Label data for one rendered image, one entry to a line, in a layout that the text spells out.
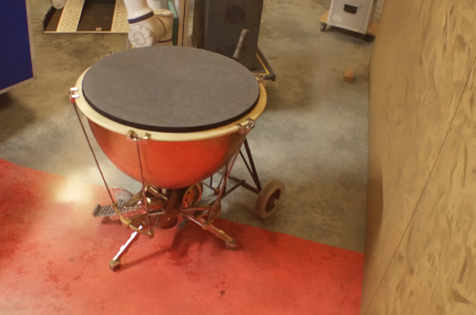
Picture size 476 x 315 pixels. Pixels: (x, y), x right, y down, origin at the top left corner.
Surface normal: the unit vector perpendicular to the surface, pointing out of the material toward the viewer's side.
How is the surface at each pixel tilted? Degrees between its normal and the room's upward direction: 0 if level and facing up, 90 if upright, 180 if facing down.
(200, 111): 0
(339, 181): 0
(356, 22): 90
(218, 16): 90
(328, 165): 0
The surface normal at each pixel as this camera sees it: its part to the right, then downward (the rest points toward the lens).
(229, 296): 0.10, -0.81
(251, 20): 0.19, 0.58
